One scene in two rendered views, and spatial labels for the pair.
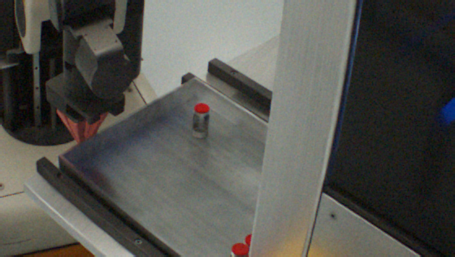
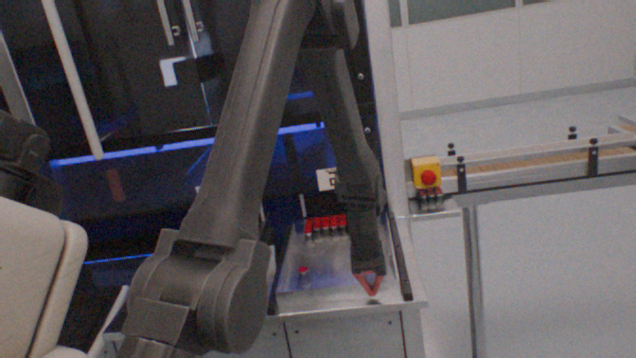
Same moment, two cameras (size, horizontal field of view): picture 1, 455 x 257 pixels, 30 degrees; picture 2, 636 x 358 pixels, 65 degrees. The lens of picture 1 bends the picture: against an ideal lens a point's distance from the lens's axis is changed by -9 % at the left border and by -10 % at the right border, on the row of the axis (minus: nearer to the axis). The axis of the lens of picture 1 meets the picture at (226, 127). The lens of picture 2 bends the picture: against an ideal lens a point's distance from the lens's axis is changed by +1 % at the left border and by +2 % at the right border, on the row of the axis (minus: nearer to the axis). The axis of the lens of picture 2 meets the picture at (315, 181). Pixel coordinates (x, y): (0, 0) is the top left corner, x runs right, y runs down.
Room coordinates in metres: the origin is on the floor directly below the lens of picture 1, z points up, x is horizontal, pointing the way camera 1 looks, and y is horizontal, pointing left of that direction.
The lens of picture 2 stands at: (1.47, 0.89, 1.47)
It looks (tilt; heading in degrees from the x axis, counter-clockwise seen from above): 20 degrees down; 237
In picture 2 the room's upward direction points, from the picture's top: 10 degrees counter-clockwise
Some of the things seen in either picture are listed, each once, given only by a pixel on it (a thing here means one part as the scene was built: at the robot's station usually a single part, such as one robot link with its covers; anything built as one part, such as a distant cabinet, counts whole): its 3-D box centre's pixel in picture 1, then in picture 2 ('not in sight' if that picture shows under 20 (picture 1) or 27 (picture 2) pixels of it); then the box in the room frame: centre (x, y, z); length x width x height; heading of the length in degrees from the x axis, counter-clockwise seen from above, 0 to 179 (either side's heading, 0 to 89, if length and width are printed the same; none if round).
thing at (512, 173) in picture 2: not in sight; (518, 166); (0.22, 0.05, 0.92); 0.69 x 0.16 x 0.16; 141
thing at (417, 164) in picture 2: not in sight; (425, 171); (0.53, -0.02, 1.00); 0.08 x 0.07 x 0.07; 51
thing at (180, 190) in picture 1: (217, 189); (339, 254); (0.87, 0.00, 0.90); 0.34 x 0.26 x 0.04; 50
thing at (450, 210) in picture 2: not in sight; (432, 205); (0.49, -0.04, 0.87); 0.14 x 0.13 x 0.02; 51
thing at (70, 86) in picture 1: (84, 77); (365, 244); (0.93, 0.19, 1.01); 0.10 x 0.07 x 0.07; 51
